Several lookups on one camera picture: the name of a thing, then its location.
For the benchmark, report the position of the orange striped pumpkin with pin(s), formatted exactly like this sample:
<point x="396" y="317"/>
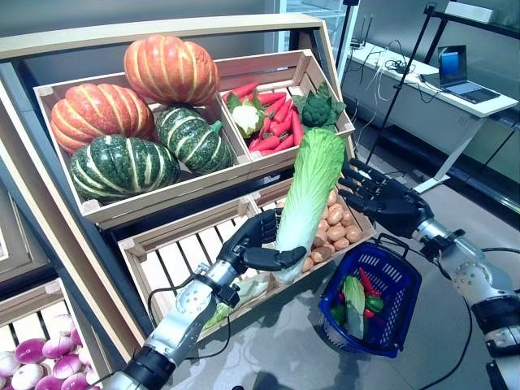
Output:
<point x="97" y="115"/>
<point x="170" y="69"/>

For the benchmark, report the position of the green broccoli with leaves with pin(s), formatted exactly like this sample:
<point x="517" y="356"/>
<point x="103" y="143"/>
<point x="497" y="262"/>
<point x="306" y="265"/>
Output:
<point x="315" y="109"/>

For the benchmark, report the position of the small red chili pepper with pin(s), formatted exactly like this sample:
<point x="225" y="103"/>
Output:
<point x="369" y="313"/>

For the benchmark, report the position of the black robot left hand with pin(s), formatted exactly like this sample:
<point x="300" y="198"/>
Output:
<point x="243" y="248"/>

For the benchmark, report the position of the black metal rack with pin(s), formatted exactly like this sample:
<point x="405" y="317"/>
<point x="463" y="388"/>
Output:
<point x="487" y="22"/>

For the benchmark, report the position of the green bell pepper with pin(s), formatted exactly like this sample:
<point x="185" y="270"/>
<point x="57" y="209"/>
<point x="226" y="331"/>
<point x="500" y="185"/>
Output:
<point x="373" y="304"/>
<point x="337" y="313"/>

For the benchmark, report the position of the wooden display shelf frame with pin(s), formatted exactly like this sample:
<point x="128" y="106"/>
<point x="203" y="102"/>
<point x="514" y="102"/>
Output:
<point x="162" y="30"/>

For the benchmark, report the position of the light wooden slatted crate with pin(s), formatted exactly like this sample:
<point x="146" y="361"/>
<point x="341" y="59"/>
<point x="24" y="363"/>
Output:
<point x="272" y="156"/>
<point x="178" y="260"/>
<point x="24" y="302"/>
<point x="345" y="256"/>
<point x="183" y="191"/>

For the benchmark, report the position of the white cauliflower green leaves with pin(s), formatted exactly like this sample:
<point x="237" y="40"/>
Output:
<point x="245" y="115"/>

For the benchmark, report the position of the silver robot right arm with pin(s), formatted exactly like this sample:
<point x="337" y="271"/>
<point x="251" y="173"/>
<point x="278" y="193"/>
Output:
<point x="475" y="276"/>

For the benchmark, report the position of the white flat box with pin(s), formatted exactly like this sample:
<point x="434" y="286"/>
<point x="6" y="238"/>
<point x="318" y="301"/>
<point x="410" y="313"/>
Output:
<point x="467" y="11"/>

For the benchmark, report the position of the green striped pumpkin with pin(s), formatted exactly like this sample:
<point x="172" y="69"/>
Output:
<point x="122" y="166"/>
<point x="193" y="138"/>

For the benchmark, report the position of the glass door display fridge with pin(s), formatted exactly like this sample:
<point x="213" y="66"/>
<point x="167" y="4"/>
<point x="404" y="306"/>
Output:
<point x="313" y="12"/>

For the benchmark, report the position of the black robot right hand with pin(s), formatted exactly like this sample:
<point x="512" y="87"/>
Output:
<point x="394" y="207"/>

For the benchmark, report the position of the blue plastic shopping basket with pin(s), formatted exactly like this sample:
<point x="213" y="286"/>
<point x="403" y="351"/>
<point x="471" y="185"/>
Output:
<point x="390" y="276"/>

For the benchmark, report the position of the white desk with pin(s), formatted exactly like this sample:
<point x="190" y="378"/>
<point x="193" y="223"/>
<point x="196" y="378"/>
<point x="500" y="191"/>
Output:
<point x="438" y="118"/>

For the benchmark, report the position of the red orange carrot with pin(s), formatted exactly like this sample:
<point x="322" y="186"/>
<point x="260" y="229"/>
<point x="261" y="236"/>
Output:
<point x="272" y="98"/>
<point x="282" y="110"/>
<point x="297" y="130"/>
<point x="285" y="142"/>
<point x="264" y="143"/>
<point x="241" y="92"/>
<point x="278" y="128"/>

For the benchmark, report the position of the green white napa cabbage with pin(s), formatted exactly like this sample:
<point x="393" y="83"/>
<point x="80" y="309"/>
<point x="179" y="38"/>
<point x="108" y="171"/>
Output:
<point x="254" y="286"/>
<point x="308" y="183"/>
<point x="354" y="304"/>

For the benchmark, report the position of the purple white turnip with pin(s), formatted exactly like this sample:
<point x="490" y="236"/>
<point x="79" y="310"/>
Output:
<point x="30" y="350"/>
<point x="75" y="382"/>
<point x="57" y="346"/>
<point x="84" y="356"/>
<point x="76" y="336"/>
<point x="63" y="324"/>
<point x="67" y="365"/>
<point x="8" y="363"/>
<point x="92" y="375"/>
<point x="48" y="384"/>
<point x="26" y="375"/>

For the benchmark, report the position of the long red chili pepper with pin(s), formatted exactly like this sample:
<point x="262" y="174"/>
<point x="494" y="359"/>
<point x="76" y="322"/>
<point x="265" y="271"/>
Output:
<point x="365" y="280"/>

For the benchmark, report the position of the black tripod stand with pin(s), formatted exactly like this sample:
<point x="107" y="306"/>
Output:
<point x="400" y="83"/>
<point x="345" y="28"/>

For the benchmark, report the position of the black router with antennas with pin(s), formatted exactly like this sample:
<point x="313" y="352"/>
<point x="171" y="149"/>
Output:
<point x="357" y="44"/>

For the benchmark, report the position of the grey open laptop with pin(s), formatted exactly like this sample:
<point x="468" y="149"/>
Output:
<point x="453" y="65"/>

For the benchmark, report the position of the tan potato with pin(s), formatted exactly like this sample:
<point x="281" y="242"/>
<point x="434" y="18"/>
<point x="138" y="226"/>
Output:
<point x="347" y="219"/>
<point x="332" y="198"/>
<point x="341" y="244"/>
<point x="335" y="214"/>
<point x="353" y="233"/>
<point x="321" y="237"/>
<point x="336" y="232"/>
<point x="307" y="264"/>
<point x="323" y="254"/>

